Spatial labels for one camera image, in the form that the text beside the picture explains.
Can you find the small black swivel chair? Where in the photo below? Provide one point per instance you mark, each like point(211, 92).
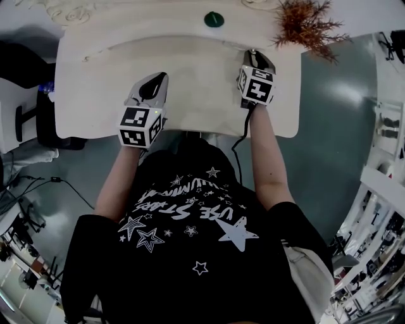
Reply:
point(395, 42)

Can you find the person's left forearm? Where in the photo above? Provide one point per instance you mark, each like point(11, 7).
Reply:
point(118, 183)

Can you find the white canvas bag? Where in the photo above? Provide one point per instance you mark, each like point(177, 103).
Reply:
point(308, 278)

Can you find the white shelving rack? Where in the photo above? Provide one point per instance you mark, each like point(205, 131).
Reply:
point(373, 246)

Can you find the small dark green round object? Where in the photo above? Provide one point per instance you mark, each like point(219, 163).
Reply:
point(214, 19)

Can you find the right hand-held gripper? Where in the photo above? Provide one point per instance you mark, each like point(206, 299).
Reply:
point(257, 87)

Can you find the person's right forearm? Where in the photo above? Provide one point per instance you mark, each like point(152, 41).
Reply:
point(269, 158)

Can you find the clear blue water bottle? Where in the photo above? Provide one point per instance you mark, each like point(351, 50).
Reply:
point(47, 88)

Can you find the grey cloth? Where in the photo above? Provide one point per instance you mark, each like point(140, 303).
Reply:
point(31, 155)

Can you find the white desk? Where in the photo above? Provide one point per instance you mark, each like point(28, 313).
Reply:
point(190, 95)

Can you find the black star print shirt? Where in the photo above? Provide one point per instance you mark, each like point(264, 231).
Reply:
point(190, 253)

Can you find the white work table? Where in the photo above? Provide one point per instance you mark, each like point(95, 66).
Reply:
point(387, 148)

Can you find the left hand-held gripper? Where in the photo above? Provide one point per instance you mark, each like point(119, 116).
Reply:
point(139, 126)

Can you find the red-brown artificial plant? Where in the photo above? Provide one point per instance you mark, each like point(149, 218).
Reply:
point(303, 28)

